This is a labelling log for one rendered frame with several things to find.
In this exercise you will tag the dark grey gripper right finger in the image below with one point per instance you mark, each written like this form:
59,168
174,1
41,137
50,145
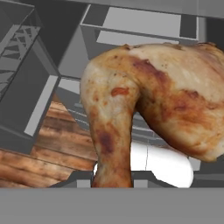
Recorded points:
143,179

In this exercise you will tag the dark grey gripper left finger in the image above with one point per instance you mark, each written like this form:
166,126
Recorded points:
78,179

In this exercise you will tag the roasted chicken drumstick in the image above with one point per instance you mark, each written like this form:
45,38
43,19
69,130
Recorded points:
163,96

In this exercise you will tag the white rounded object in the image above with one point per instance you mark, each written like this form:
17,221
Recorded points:
169,166

